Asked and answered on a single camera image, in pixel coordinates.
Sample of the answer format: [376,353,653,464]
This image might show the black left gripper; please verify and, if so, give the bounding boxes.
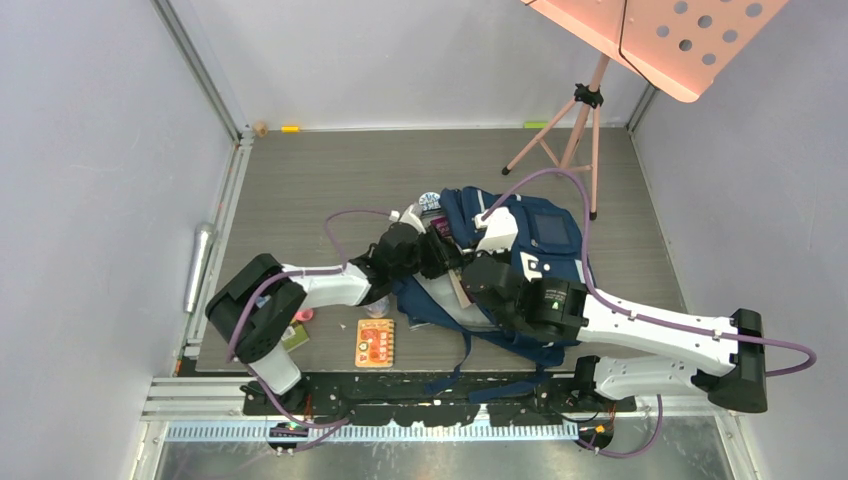
[391,225,464,281]

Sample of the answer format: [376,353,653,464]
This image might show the navy blue backpack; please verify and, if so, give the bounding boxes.
[392,194,586,404]

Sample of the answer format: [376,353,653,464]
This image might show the landscape cover book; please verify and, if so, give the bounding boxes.
[253,295,309,351]

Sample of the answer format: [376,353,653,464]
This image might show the purple treehouse book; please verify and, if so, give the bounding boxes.
[430,216,454,242]

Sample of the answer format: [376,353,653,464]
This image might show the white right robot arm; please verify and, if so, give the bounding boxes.
[461,255,768,413]

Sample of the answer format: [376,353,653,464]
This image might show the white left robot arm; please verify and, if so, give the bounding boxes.
[204,222,465,414]

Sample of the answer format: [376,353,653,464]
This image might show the blue white round jar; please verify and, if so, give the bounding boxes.
[418,192,441,212]

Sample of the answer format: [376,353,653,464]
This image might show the orange spiral notepad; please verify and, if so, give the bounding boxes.
[354,318,395,369]

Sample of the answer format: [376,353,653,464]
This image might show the pink highlighter marker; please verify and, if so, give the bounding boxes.
[294,309,314,322]

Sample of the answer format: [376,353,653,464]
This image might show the small wooden block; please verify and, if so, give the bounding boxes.
[253,121,269,137]

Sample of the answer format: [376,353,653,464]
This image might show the silver metal cylinder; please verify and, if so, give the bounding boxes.
[184,222,217,314]

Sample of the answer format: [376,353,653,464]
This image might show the pink music stand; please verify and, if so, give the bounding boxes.
[501,0,786,219]

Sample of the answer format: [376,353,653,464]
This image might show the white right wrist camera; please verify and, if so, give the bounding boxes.
[473,207,519,254]

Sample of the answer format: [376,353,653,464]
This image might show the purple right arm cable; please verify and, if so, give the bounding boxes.
[480,167,818,460]

